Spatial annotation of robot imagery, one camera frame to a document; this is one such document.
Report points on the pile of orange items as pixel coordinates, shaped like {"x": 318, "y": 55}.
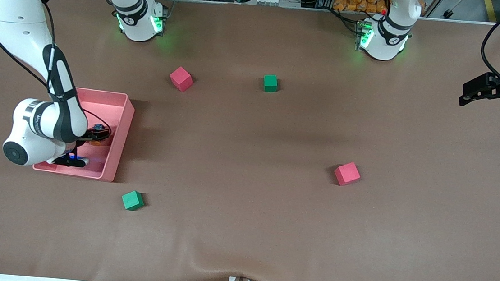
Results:
{"x": 353, "y": 0}

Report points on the brown table cloth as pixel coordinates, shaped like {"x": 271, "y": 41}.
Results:
{"x": 242, "y": 230}

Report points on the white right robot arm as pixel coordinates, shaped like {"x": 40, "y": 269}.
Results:
{"x": 12, "y": 11}

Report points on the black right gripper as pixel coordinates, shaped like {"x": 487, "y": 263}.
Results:
{"x": 92, "y": 135}

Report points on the black castor foot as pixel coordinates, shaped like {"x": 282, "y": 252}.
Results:
{"x": 447, "y": 14}

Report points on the green foam cube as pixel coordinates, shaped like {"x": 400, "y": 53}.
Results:
{"x": 270, "y": 83}
{"x": 132, "y": 200}

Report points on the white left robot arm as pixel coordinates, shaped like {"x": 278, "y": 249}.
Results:
{"x": 387, "y": 44}

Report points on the pink foam cube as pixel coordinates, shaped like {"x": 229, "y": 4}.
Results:
{"x": 181, "y": 79}
{"x": 347, "y": 174}

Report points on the orange capped black button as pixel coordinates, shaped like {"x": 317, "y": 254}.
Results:
{"x": 98, "y": 126}

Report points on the pink plastic bin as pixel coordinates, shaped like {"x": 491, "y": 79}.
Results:
{"x": 116, "y": 115}

